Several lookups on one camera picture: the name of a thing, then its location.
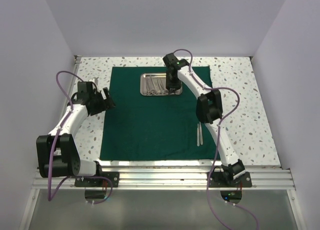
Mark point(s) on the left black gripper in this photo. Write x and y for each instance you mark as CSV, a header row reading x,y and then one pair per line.
x,y
109,103

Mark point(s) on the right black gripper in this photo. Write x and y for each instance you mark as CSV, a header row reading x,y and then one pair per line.
x,y
177,85

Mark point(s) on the green surgical cloth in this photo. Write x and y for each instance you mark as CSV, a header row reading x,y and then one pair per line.
x,y
146,128

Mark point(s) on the steel scalpel handle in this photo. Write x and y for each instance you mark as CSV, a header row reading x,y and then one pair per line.
x,y
200,134

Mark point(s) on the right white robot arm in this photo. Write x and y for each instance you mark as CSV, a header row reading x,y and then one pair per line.
x,y
209,111

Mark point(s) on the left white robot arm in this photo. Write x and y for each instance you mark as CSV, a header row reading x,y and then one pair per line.
x,y
57,152

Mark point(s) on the steel surgical scissors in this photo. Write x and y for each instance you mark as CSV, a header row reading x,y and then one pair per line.
x,y
149,90

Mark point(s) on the steel forceps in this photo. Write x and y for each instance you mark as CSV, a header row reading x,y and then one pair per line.
x,y
160,88

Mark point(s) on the steel instrument tray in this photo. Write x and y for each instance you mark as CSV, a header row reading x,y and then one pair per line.
x,y
152,81

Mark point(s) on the aluminium left rail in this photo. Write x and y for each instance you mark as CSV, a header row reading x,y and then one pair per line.
x,y
75,69

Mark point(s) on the aluminium rail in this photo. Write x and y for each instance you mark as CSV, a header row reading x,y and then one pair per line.
x,y
75,69
183,178

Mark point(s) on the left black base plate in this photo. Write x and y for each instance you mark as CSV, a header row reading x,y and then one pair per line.
x,y
97,180

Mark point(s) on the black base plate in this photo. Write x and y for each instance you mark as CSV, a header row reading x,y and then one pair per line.
x,y
217,180
97,180

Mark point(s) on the aluminium front rail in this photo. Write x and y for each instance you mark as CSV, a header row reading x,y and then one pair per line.
x,y
183,178

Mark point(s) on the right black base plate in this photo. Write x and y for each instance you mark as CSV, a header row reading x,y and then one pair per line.
x,y
217,180

